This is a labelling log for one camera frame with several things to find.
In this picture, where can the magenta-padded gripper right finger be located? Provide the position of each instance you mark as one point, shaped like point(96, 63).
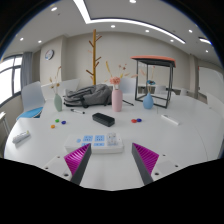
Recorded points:
point(146, 159)

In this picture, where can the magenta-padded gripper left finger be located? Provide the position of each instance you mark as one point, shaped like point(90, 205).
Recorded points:
point(77, 159)

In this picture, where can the blue round magnet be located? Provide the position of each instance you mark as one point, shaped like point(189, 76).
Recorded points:
point(63, 122)
point(139, 119)

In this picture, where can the red round magnet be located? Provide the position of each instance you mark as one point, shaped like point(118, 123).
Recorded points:
point(133, 120)

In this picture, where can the orange round magnet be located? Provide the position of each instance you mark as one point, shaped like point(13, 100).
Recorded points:
point(52, 126)

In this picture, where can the green round magnet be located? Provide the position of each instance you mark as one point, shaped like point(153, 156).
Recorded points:
point(57, 120)

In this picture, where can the white flat remote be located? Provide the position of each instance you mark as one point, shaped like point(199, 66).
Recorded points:
point(170, 119)

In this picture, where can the black rectangular case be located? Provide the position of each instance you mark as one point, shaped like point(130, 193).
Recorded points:
point(103, 119)

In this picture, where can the black and white marker pen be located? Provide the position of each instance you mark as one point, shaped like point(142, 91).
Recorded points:
point(77, 111)

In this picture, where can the blue vase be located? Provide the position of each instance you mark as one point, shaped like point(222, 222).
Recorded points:
point(148, 102)

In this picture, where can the green vase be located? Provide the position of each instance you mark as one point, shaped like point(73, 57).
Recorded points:
point(58, 103)

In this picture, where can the small white power strip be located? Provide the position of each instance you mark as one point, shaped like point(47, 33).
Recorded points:
point(21, 137)

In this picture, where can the grey backpack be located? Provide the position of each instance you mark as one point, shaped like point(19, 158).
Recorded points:
point(91, 95)

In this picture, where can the pink vase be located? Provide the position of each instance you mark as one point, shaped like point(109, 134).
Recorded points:
point(117, 100)

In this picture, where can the white chair with blue cushion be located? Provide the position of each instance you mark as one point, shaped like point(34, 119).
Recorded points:
point(32, 100)

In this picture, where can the group of white chairs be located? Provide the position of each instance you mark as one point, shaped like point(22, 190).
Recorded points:
point(127, 85)

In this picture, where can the dried stems in green vase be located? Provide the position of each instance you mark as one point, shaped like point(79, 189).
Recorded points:
point(55, 84)

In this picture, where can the dried stems in blue vase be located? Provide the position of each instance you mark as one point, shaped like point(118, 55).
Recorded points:
point(148, 80)

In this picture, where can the pink dried flower bunch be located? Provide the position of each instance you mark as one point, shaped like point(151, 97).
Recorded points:
point(115, 80)

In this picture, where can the black-framed orange-topped side table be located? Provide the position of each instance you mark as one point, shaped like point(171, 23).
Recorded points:
point(154, 59)

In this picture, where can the whiteboard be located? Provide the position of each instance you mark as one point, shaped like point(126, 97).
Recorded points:
point(210, 81)

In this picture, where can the wooden coat rack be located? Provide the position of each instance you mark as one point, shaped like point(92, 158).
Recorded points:
point(94, 56)

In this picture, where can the grey curtain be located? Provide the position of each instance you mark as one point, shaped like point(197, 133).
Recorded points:
point(26, 68)

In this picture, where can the window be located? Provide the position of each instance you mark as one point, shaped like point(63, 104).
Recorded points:
point(8, 80)

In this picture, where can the ceiling light strip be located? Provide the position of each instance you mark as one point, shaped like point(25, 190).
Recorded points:
point(133, 22)

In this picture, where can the recessed ceiling lights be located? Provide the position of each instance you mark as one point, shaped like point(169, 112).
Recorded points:
point(113, 26)

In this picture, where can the round wall clock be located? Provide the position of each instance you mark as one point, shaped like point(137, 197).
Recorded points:
point(49, 54)

